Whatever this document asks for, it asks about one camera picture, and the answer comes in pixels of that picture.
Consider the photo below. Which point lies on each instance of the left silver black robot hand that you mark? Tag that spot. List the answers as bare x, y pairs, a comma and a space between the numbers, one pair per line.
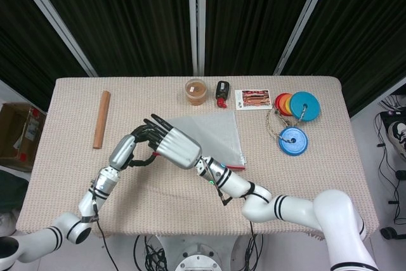
122, 152

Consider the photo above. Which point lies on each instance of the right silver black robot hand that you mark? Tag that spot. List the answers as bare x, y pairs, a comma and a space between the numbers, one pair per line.
179, 148

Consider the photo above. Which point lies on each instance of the clear zip bag red seal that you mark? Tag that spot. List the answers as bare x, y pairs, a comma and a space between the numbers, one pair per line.
219, 137

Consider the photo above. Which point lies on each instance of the silver robot base flange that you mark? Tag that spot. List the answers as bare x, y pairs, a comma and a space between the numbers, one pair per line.
203, 258

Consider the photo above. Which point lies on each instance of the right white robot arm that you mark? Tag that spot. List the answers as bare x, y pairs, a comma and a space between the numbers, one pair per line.
285, 207

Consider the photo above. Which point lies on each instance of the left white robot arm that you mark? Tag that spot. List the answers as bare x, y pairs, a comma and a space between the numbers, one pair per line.
89, 201

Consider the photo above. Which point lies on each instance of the wooden cylinder stick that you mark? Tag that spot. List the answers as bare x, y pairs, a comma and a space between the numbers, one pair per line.
101, 120

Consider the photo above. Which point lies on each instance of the beige woven tablecloth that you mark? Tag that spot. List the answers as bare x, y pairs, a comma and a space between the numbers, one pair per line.
158, 195

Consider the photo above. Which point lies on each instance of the clear jar with brown contents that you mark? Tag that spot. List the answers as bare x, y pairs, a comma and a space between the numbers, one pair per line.
196, 93

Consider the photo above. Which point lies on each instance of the black bottle with red cap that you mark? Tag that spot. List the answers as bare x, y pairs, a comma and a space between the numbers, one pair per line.
222, 90

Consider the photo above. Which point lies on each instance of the white-bordered photo card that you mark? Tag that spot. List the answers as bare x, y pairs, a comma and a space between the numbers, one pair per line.
255, 99

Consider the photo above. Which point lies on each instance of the brown cardboard box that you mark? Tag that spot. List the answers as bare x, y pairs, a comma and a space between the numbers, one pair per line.
19, 131

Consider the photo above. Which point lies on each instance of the red plastic disc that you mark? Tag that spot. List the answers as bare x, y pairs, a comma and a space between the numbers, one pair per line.
277, 102

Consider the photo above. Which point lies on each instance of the orange plastic disc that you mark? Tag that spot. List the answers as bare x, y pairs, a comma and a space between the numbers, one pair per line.
283, 106

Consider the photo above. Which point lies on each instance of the yellow plastic disc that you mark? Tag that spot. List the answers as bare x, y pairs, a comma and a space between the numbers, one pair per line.
288, 107

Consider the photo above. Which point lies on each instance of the blue plastic disc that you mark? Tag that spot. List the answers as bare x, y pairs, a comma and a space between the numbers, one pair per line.
296, 147

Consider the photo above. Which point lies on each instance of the teal plastic disc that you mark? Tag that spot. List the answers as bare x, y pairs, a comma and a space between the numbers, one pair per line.
309, 101

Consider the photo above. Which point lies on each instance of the black and white sneaker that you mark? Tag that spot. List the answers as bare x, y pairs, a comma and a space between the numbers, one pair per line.
398, 133

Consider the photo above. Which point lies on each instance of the white metal frame post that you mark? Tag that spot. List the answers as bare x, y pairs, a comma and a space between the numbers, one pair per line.
54, 20
196, 20
304, 20

